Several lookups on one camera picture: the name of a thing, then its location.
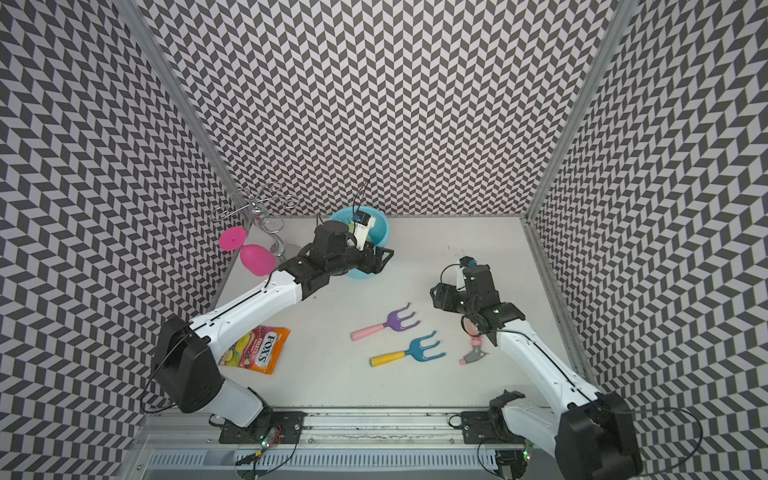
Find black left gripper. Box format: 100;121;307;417
327;239;394;276

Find purple fork pink handle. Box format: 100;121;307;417
350;303;420;341

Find teal fork yellow handle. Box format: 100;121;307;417
369;331;446;368

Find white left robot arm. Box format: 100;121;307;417
150;220;394;428

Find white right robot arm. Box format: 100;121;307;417
430;257;643;479

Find light blue plastic bucket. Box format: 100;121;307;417
329;206;391;247

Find chrome glass holder stand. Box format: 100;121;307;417
214;186;300;264

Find orange Fox's candy bag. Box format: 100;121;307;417
219;326;291;375

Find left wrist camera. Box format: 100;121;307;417
351;209;376;251

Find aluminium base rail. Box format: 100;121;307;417
117;407;543;479

